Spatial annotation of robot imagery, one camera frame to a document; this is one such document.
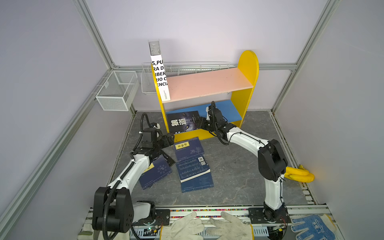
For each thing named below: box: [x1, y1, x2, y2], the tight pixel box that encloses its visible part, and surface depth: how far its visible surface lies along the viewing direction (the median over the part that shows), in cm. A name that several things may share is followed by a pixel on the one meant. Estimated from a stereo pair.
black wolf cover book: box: [166, 111, 201, 134], surface depth 95 cm
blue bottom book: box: [181, 172, 214, 193], surface depth 86 cm
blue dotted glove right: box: [290, 214, 337, 240], surface depth 72 cm
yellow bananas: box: [284, 164, 315, 183], surface depth 85 cm
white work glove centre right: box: [206, 211, 253, 240], surface depth 72 cm
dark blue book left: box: [138, 154, 173, 190], surface depth 88 cm
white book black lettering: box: [148, 40, 171, 102], surface depth 60 cm
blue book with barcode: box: [175, 153, 211, 183], surface depth 90 cm
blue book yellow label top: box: [173, 137, 205, 162], surface depth 99 cm
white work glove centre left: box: [160, 211, 205, 240], surface depth 72 cm
